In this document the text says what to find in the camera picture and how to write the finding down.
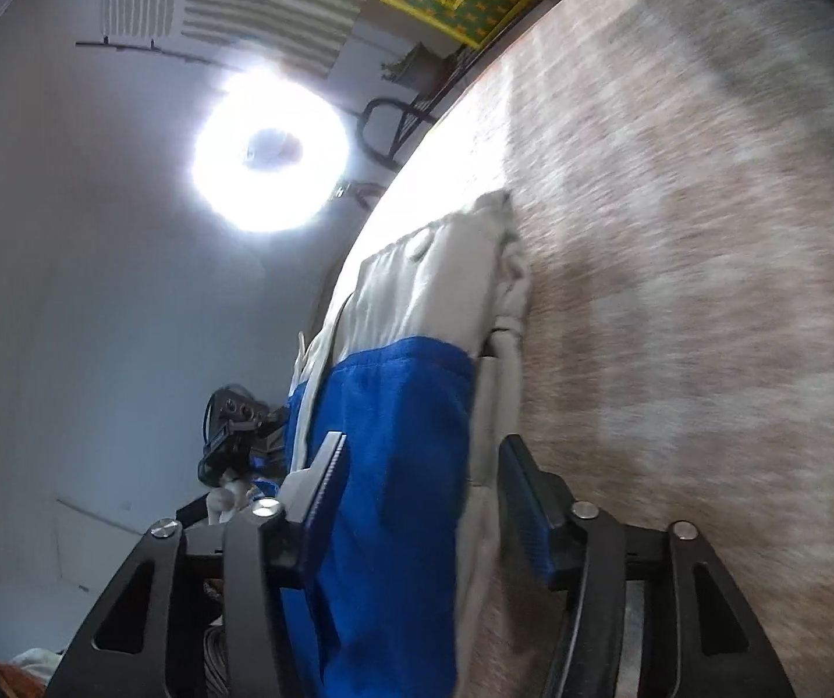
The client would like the white and blue jacket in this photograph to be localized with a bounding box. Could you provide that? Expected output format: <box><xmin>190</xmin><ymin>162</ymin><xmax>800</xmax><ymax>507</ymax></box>
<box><xmin>284</xmin><ymin>191</ymin><xmax>532</xmax><ymax>696</ymax></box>

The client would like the white gloved hand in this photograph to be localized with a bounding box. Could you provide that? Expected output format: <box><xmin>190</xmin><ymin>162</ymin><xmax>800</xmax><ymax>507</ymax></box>
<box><xmin>205</xmin><ymin>469</ymin><xmax>254</xmax><ymax>525</ymax></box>

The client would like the checkered bed sheet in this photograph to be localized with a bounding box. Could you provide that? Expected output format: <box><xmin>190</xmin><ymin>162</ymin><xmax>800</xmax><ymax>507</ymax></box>
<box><xmin>333</xmin><ymin>0</ymin><xmax>834</xmax><ymax>696</ymax></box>

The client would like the ring light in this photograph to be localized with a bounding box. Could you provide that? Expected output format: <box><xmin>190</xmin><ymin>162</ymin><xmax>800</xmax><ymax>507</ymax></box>
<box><xmin>189</xmin><ymin>62</ymin><xmax>350</xmax><ymax>233</ymax></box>

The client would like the striped wall hanging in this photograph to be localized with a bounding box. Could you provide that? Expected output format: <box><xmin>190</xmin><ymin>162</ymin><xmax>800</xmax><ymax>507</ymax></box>
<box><xmin>101</xmin><ymin>0</ymin><xmax>366</xmax><ymax>79</ymax></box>

